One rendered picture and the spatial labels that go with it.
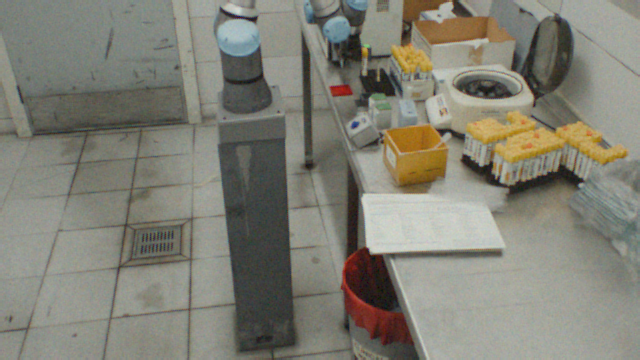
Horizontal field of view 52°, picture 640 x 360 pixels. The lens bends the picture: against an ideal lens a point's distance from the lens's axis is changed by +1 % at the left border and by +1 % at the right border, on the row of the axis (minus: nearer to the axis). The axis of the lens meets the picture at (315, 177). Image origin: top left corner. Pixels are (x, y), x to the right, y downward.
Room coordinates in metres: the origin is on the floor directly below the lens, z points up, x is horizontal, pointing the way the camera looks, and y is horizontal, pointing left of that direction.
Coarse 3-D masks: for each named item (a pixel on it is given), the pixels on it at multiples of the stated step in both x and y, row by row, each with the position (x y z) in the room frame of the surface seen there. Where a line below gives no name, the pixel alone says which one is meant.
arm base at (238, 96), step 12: (228, 84) 1.72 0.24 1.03; (240, 84) 1.70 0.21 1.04; (252, 84) 1.71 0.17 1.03; (264, 84) 1.74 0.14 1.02; (228, 96) 1.72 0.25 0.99; (240, 96) 1.69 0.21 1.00; (252, 96) 1.70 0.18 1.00; (264, 96) 1.72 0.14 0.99; (228, 108) 1.70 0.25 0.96; (240, 108) 1.69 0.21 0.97; (252, 108) 1.69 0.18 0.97; (264, 108) 1.71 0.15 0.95
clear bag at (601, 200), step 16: (624, 160) 1.26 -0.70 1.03; (592, 176) 1.27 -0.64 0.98; (608, 176) 1.24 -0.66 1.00; (624, 176) 1.21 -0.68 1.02; (576, 192) 1.32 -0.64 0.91; (592, 192) 1.26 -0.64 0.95; (608, 192) 1.22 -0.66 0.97; (624, 192) 1.20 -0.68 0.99; (576, 208) 1.28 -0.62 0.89; (592, 208) 1.24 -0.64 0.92; (608, 208) 1.20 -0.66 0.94; (624, 208) 1.18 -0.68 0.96; (592, 224) 1.23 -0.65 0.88; (608, 224) 1.19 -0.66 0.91; (624, 224) 1.16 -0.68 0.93
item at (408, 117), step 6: (402, 102) 1.69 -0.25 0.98; (402, 108) 1.65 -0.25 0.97; (408, 108) 1.65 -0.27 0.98; (414, 108) 1.65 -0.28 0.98; (402, 114) 1.62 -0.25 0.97; (408, 114) 1.61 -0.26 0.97; (414, 114) 1.61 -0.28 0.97; (402, 120) 1.61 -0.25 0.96; (408, 120) 1.61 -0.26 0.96; (414, 120) 1.61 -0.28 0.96; (402, 126) 1.61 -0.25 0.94; (408, 126) 1.61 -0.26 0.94
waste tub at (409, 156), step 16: (400, 128) 1.54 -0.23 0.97; (416, 128) 1.55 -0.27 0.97; (432, 128) 1.53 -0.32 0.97; (384, 144) 1.52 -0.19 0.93; (400, 144) 1.54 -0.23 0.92; (416, 144) 1.55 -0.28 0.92; (432, 144) 1.52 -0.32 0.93; (384, 160) 1.52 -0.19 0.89; (400, 160) 1.40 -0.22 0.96; (416, 160) 1.41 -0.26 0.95; (432, 160) 1.42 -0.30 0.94; (400, 176) 1.40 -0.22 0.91; (416, 176) 1.41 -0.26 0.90; (432, 176) 1.42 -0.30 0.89
